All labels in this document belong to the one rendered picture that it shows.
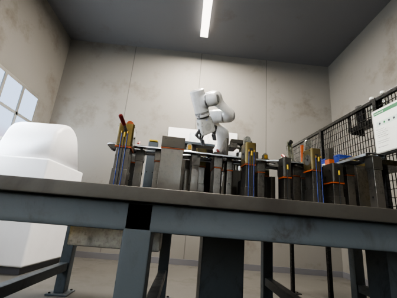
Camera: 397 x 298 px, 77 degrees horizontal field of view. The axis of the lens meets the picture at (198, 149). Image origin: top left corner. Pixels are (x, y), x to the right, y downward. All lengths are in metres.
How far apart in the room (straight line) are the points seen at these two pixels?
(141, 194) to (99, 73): 4.24
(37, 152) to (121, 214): 2.52
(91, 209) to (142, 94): 3.81
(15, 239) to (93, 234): 2.08
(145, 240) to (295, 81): 4.54
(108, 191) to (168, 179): 0.56
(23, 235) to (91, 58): 3.16
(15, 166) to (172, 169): 2.23
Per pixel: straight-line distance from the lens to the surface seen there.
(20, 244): 3.07
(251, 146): 1.35
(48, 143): 3.21
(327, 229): 0.85
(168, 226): 0.74
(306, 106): 4.87
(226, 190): 1.48
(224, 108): 1.81
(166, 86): 4.53
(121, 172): 1.23
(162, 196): 0.71
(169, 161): 1.27
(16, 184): 0.84
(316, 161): 1.45
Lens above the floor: 0.62
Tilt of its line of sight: 16 degrees up
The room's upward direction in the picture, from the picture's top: 5 degrees clockwise
